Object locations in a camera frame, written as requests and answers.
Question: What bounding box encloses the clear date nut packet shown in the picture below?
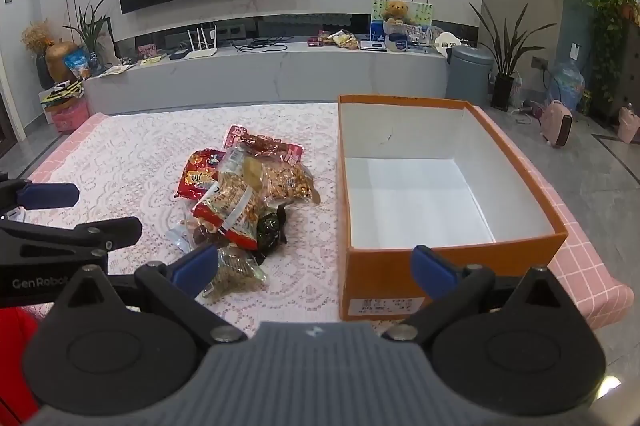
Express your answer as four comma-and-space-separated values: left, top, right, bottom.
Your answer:
166, 216, 220, 253

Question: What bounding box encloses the clear green pickle packet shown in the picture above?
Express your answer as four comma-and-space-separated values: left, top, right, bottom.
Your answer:
202, 246, 268, 301

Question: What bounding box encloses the dark green snack packet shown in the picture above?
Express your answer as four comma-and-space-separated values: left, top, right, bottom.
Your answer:
253, 204, 288, 265

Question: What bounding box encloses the peanut snack bag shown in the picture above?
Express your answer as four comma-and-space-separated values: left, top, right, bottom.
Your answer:
260, 161, 321, 207

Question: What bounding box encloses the pink storage box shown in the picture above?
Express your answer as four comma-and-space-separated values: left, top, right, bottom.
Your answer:
51, 98, 90, 133

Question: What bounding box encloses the red chip snack bag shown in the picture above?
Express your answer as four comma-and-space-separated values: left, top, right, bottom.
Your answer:
175, 149, 226, 201

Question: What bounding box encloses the white lace tablecloth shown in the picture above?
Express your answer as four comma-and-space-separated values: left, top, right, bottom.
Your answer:
24, 100, 636, 340

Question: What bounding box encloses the orange cardboard box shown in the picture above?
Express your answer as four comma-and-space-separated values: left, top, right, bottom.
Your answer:
335, 95, 568, 321

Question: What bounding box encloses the golden vase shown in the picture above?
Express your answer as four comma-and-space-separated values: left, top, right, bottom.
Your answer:
44, 40, 78, 83

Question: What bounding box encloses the red meat snack packet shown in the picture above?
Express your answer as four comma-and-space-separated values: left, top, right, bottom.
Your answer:
224, 125, 304, 165

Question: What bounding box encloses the left potted plant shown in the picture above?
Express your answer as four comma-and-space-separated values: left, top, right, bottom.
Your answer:
65, 0, 107, 60

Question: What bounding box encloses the pink space heater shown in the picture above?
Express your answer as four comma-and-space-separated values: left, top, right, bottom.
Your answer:
540, 100, 573, 147

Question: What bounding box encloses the grey trash bin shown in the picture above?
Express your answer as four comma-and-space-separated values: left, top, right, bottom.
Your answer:
446, 45, 494, 106

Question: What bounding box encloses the white wifi router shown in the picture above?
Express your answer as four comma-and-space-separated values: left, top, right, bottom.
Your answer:
186, 26, 217, 60

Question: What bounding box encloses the water jug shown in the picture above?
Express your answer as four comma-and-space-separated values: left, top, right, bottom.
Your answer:
547, 60, 585, 112

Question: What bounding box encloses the potted green plant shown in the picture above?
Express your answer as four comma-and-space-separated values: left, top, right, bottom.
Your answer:
470, 1, 555, 112

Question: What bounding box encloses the pink bucket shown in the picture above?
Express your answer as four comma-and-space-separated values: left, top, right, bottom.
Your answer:
617, 103, 640, 144

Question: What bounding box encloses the teddy bear gift box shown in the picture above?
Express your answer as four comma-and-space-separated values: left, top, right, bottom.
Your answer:
370, 0, 434, 52

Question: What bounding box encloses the snack pile on console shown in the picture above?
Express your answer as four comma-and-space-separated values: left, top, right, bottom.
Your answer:
307, 29, 360, 51

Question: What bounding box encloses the climbing green plant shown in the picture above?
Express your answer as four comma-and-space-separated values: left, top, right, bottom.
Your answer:
582, 0, 639, 107

